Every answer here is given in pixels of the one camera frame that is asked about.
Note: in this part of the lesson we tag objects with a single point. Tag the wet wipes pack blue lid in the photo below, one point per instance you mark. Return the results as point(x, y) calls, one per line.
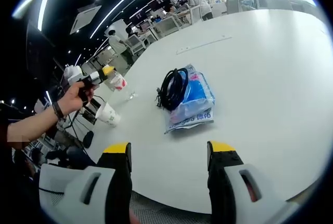
point(190, 121)

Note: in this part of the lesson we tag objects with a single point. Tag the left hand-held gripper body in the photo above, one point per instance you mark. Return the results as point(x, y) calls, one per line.
point(74, 74)

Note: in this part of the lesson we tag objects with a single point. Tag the white paper cup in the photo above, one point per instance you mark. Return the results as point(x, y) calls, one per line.
point(109, 116)

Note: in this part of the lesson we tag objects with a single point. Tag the ceiling air conditioner vent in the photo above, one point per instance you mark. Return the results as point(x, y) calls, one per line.
point(84, 18)

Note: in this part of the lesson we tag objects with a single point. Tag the grey mesh chair seat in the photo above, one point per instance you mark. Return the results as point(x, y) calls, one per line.
point(169, 212)

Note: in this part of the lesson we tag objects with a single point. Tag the white table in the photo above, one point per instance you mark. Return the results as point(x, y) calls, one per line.
point(260, 78)

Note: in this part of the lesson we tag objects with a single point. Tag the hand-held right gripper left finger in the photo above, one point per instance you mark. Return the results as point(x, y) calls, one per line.
point(119, 177)

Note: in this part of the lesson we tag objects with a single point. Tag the white office chair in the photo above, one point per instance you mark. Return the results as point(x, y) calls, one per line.
point(136, 43)

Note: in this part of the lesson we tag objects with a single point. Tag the person's left hand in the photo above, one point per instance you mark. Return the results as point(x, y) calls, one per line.
point(72, 99)

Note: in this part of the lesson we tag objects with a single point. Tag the blue tissue pack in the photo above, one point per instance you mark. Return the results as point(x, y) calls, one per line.
point(199, 89)

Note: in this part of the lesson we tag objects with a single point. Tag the dark rounded object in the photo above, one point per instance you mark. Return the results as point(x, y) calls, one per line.
point(88, 139)

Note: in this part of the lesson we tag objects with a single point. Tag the clear water bottle red label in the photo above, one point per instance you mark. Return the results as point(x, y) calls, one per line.
point(117, 82)

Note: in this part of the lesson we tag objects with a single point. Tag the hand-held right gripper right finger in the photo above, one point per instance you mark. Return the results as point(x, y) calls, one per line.
point(221, 182)

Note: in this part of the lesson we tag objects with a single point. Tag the black wristband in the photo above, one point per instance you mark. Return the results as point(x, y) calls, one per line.
point(58, 111)

